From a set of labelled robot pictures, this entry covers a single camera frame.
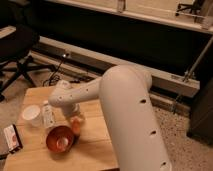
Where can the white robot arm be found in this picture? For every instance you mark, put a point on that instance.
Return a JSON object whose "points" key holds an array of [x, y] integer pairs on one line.
{"points": [[123, 91]]}

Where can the distant black chair base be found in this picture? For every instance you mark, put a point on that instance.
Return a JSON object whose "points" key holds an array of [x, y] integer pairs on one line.
{"points": [[192, 8]]}

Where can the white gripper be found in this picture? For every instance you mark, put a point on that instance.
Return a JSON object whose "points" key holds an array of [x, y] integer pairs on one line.
{"points": [[73, 111]]}

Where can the red-brown ceramic bowl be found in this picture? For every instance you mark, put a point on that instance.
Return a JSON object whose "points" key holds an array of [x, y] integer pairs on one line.
{"points": [[60, 139]]}

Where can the small printed box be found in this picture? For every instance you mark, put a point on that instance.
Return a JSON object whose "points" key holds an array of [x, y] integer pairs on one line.
{"points": [[12, 138]]}

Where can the black office chair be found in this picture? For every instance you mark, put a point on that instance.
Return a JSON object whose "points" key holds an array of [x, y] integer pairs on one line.
{"points": [[16, 40]]}

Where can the wooden table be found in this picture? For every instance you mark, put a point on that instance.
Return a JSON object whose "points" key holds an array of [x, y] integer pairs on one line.
{"points": [[91, 152]]}

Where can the small white bottle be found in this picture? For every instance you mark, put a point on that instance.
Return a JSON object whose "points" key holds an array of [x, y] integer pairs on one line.
{"points": [[48, 116]]}

